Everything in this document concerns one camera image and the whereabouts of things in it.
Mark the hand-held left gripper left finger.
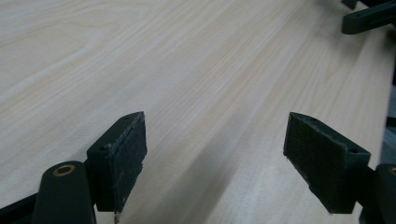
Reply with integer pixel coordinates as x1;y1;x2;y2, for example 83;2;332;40
86;111;149;217

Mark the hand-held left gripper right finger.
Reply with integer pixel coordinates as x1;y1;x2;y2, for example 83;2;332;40
282;111;372;216

